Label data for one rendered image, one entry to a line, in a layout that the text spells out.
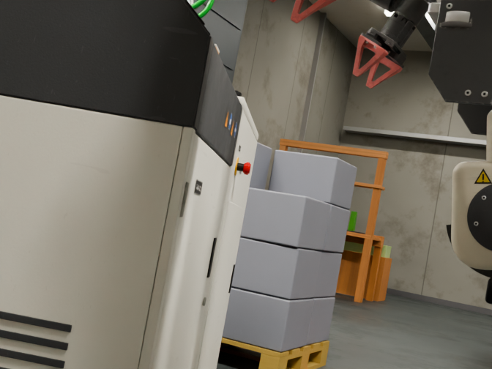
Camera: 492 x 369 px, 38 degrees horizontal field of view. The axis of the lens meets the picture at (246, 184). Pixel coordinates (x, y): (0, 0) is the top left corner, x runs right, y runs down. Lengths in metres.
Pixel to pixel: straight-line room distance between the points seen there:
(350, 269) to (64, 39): 7.83
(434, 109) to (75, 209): 9.88
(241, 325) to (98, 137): 2.08
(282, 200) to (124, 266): 1.98
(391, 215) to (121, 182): 9.71
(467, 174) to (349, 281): 7.84
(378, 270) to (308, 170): 5.29
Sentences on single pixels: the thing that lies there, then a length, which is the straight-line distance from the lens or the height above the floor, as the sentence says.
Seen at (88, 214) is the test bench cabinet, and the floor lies 0.62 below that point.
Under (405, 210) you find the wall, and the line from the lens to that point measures 10.76.
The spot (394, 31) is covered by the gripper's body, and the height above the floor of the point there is 1.09.
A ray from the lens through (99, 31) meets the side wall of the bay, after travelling 1.26.
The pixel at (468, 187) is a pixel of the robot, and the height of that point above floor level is 0.76.
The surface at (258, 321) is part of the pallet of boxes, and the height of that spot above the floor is 0.23.
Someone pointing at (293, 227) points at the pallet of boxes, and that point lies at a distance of 3.09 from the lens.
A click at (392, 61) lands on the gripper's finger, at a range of 1.59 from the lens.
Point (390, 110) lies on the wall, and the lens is 11.07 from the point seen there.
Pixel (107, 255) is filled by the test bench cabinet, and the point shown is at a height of 0.55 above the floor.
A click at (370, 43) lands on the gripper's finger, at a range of 1.48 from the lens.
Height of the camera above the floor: 0.65
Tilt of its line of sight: 3 degrees up
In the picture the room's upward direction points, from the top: 10 degrees clockwise
